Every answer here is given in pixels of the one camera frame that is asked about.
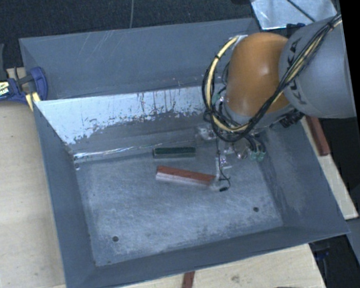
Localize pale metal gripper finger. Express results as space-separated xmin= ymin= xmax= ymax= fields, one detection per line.
xmin=206 ymin=154 xmax=236 ymax=192
xmin=196 ymin=123 xmax=217 ymax=143

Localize grey metal bin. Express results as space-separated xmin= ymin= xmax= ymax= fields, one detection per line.
xmin=18 ymin=0 xmax=355 ymax=288

